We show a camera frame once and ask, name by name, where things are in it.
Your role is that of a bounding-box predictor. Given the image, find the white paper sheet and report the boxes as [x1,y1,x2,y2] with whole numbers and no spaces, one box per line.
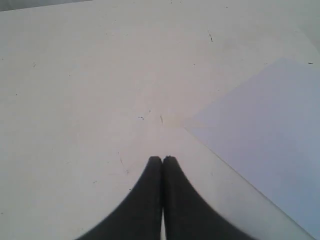
[185,58,320,239]

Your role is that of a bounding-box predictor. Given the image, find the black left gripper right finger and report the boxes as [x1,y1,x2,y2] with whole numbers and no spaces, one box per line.
[162,156,253,240]

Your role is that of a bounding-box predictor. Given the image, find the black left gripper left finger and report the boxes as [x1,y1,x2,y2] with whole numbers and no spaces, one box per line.
[79,156,163,240]

